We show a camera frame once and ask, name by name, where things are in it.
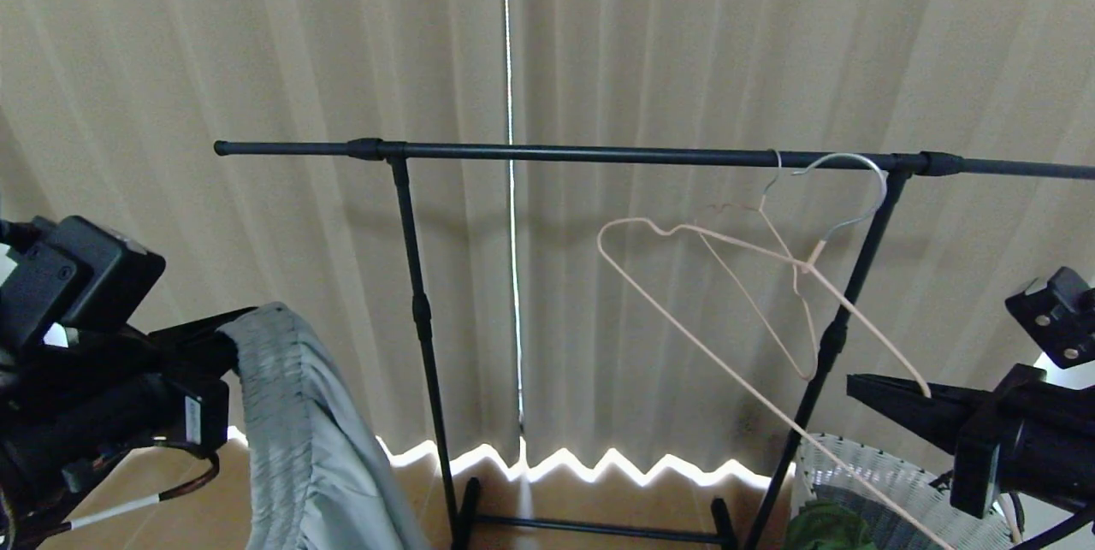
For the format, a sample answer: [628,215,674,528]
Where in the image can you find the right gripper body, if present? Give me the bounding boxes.
[950,362,1095,523]

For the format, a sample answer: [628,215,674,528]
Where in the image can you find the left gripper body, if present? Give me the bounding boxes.
[0,345,232,501]

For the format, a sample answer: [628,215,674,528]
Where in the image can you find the pink clothes hanger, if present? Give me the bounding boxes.
[596,152,961,550]
[706,150,820,382]

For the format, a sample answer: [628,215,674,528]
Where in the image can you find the pale grey shorts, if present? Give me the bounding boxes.
[218,302,435,550]

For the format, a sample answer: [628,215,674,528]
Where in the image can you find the white laundry basket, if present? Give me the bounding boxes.
[791,433,1021,550]

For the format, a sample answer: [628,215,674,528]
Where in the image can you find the black clothes rack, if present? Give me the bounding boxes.
[214,138,1095,550]

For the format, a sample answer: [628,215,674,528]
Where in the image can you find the green garment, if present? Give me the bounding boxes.
[783,499,879,550]

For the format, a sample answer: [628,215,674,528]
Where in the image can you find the beige curtain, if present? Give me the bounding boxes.
[0,0,1095,493]

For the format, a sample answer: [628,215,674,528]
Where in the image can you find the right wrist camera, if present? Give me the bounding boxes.
[1005,266,1095,371]

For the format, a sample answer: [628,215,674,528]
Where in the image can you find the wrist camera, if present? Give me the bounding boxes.
[0,215,169,356]
[1005,266,1095,371]

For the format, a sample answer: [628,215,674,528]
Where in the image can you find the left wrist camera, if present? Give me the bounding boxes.
[0,215,169,356]

